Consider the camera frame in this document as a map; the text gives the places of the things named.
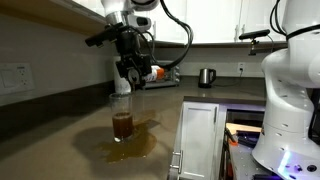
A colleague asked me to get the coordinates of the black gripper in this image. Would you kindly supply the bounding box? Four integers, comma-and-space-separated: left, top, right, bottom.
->
115, 30, 154, 89

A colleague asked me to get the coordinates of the tall clear glass cup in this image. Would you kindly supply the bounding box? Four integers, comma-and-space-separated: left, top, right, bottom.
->
108, 93, 135, 144

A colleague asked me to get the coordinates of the small brown glass cup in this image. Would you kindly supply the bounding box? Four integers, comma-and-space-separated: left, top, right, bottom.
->
112, 79, 137, 141

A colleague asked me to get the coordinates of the silver toaster oven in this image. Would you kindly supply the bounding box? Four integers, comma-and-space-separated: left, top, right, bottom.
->
143, 59, 182, 90

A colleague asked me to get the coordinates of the steel electric kettle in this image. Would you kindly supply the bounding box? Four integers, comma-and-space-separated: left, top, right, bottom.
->
198, 67, 217, 89

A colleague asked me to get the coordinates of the brown spilled drink puddle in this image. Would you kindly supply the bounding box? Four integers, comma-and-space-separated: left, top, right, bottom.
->
95, 119, 158, 164

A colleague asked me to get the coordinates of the black and orange clamp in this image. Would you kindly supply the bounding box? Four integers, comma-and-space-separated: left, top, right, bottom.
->
224, 128, 240, 148

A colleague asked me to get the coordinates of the wooden board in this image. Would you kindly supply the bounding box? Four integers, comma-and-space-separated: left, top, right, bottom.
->
225, 122, 263, 135

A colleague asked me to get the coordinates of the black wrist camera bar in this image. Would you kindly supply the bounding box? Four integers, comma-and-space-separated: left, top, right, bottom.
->
84, 22, 125, 48

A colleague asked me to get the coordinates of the black kettle cord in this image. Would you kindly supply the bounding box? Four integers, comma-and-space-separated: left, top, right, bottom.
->
213, 69, 244, 88

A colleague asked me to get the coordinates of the silver corner cabinet handle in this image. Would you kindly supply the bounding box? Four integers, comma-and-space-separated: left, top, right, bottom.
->
169, 150, 184, 175

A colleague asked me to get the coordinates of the white wall outlet plate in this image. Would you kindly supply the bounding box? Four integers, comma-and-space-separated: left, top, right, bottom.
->
0, 63, 35, 96

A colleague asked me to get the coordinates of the black camera on stand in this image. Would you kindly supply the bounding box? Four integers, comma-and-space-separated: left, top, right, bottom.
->
238, 28, 280, 57

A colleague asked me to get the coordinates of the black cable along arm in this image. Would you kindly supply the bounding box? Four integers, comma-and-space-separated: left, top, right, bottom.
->
269, 0, 320, 42

